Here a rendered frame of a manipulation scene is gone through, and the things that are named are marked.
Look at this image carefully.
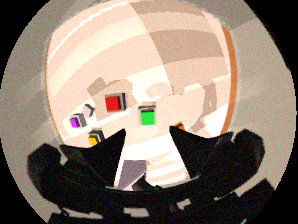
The red button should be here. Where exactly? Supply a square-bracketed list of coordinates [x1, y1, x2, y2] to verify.
[105, 92, 126, 113]

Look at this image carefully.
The yellow button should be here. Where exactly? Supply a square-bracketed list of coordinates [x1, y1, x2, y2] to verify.
[88, 129, 104, 145]

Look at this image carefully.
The green button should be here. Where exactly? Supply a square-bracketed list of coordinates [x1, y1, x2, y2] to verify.
[137, 105, 157, 127]

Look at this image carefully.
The small orange block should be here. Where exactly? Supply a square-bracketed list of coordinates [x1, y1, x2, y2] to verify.
[176, 123, 185, 131]

